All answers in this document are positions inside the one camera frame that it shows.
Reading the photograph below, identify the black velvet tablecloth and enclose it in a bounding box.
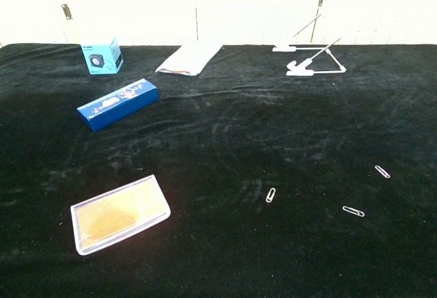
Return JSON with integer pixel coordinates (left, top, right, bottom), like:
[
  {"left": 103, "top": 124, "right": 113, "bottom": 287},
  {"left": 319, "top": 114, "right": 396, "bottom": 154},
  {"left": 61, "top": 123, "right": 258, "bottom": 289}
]
[{"left": 0, "top": 41, "right": 437, "bottom": 298}]

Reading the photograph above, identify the white plastic packet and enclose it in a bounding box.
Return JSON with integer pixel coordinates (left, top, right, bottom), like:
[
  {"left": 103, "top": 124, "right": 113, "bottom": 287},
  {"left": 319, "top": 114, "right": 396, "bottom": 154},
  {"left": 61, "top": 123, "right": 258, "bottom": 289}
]
[{"left": 154, "top": 42, "right": 225, "bottom": 77}]

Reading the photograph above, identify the long dark blue printed box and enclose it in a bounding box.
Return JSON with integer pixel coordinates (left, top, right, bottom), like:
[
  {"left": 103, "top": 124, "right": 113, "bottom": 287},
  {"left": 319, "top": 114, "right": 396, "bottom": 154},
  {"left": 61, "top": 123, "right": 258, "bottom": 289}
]
[{"left": 76, "top": 78, "right": 160, "bottom": 133}]

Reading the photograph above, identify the clear case with red card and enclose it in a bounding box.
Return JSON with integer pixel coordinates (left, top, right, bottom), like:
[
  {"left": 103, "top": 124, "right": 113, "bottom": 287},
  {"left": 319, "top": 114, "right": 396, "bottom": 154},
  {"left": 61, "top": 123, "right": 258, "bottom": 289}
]
[{"left": 70, "top": 174, "right": 172, "bottom": 256}]

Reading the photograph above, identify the light blue speaker cube box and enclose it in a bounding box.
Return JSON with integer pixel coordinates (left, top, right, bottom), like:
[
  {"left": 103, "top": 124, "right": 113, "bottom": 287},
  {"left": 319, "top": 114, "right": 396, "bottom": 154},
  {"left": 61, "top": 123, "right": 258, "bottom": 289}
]
[{"left": 80, "top": 36, "right": 125, "bottom": 76}]

